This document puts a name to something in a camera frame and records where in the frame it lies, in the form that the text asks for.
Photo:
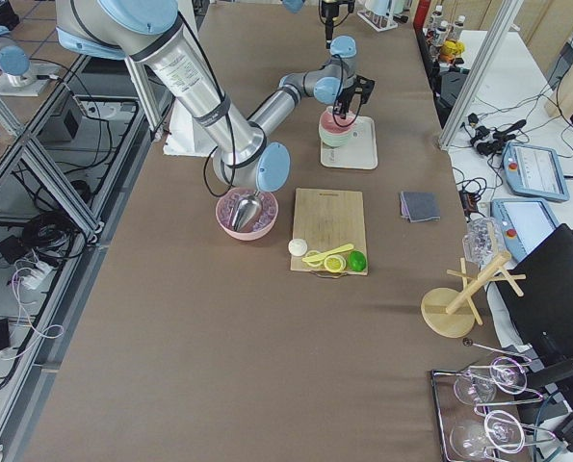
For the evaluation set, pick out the wooden cup tree stand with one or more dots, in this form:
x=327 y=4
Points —
x=453 y=314

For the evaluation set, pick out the pink bowl with ice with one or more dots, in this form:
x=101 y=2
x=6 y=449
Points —
x=262 y=226

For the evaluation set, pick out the white rack with cups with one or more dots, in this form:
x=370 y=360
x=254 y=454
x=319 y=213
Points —
x=382 y=15

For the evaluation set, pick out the lower wine glass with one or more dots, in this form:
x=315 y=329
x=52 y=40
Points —
x=499 y=433

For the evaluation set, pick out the clear glass mug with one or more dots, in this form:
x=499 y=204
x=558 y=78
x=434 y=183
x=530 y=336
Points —
x=483 y=240

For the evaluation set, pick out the metal ice scoop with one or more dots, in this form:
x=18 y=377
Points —
x=246 y=212

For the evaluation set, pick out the upper teach pendant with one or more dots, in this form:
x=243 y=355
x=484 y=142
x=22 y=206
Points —
x=534 y=171

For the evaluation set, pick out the wine glass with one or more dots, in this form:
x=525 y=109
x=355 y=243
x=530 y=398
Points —
x=479 y=384
x=499 y=433

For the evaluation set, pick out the aluminium frame post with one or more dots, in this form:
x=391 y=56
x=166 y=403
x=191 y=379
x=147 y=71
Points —
x=485 y=57

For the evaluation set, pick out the small pink bowl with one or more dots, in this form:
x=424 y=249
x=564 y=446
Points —
x=334 y=124

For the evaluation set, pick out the yellow plastic knife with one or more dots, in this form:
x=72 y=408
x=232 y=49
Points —
x=319 y=257

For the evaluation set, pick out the upper wine glass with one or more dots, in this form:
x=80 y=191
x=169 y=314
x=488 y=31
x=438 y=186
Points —
x=479 y=384

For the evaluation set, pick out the teach pendant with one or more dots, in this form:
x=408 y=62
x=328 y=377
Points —
x=525 y=223
x=534 y=171

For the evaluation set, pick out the stacked green bowls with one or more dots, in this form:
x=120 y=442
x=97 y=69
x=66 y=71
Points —
x=332 y=139

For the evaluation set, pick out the black monitor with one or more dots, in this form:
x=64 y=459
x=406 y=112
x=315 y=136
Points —
x=543 y=315

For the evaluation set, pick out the cream rabbit tray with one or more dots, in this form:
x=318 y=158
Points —
x=359 y=152

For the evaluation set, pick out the bamboo cutting board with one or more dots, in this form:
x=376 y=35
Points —
x=326 y=219

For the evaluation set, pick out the green lime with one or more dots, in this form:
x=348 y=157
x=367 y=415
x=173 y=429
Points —
x=357 y=261

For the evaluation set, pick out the lower teach pendant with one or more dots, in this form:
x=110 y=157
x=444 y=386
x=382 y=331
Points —
x=525 y=223

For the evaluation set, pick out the grey folded cloth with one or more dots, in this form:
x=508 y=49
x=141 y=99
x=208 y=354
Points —
x=419 y=206

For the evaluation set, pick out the black wire glass rack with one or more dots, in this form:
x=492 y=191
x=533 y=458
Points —
x=476 y=411

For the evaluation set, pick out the white garlic bulb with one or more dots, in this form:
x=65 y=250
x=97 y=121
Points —
x=297 y=247

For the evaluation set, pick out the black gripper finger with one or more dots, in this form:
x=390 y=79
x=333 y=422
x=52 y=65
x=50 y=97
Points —
x=339 y=113

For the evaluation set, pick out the lemon half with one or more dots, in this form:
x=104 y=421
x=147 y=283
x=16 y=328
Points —
x=335 y=263

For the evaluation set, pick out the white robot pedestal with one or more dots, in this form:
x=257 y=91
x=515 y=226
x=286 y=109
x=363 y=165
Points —
x=186 y=137

